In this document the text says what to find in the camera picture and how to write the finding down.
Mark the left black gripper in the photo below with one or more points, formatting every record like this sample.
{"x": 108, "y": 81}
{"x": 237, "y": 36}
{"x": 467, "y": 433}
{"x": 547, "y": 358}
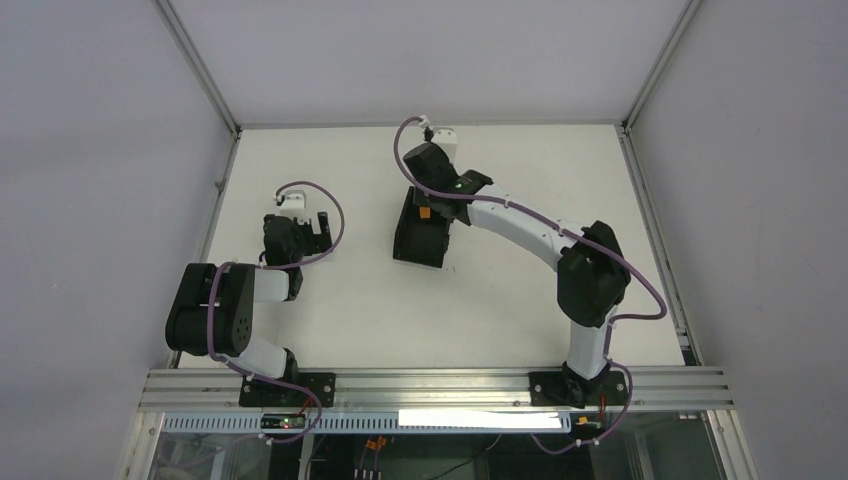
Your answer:
{"x": 318, "y": 237}

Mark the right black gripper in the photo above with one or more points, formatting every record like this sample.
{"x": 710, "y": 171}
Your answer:
{"x": 420, "y": 235}

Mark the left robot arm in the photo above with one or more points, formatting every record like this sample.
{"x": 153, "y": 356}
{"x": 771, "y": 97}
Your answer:
{"x": 212, "y": 313}

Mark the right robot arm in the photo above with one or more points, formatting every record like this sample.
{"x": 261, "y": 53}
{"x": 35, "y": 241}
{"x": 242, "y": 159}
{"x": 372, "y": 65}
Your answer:
{"x": 590, "y": 279}

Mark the black plastic bin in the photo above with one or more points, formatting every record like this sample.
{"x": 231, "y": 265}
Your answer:
{"x": 420, "y": 241}

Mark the small electronics board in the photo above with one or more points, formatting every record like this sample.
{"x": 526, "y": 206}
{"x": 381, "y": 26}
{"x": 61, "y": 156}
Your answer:
{"x": 283, "y": 421}

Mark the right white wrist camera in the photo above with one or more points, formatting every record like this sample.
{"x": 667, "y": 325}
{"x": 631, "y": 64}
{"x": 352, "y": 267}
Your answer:
{"x": 443, "y": 137}

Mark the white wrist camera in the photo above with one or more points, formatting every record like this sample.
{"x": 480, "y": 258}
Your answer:
{"x": 443, "y": 137}
{"x": 292, "y": 204}

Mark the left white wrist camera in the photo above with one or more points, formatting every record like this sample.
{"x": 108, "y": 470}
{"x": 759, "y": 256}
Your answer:
{"x": 292, "y": 204}

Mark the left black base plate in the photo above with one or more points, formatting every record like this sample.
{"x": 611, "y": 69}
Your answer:
{"x": 261, "y": 394}

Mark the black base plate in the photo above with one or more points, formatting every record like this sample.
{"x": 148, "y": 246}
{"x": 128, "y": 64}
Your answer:
{"x": 261, "y": 394}
{"x": 561, "y": 388}

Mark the white slotted cable duct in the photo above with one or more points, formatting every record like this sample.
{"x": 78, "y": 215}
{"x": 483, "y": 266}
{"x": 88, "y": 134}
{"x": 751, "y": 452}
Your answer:
{"x": 405, "y": 421}

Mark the left aluminium frame post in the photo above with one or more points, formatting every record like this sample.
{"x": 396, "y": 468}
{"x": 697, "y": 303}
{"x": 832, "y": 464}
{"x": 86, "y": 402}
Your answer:
{"x": 195, "y": 62}

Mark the aluminium frame post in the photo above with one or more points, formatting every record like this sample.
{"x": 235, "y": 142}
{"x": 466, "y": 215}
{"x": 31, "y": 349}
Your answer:
{"x": 195, "y": 62}
{"x": 626, "y": 133}

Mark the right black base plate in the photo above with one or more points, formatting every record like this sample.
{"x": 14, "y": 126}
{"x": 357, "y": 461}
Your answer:
{"x": 561, "y": 388}

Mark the right aluminium frame post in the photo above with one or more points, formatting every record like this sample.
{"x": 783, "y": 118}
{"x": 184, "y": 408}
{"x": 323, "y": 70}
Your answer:
{"x": 626, "y": 133}

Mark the aluminium front rail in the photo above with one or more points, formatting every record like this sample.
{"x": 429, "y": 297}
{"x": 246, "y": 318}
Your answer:
{"x": 652, "y": 389}

